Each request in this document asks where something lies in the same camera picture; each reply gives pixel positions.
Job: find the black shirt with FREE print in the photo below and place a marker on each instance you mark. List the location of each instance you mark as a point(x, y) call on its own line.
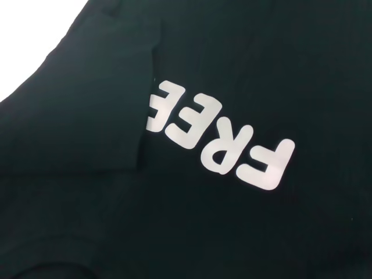
point(186, 203)

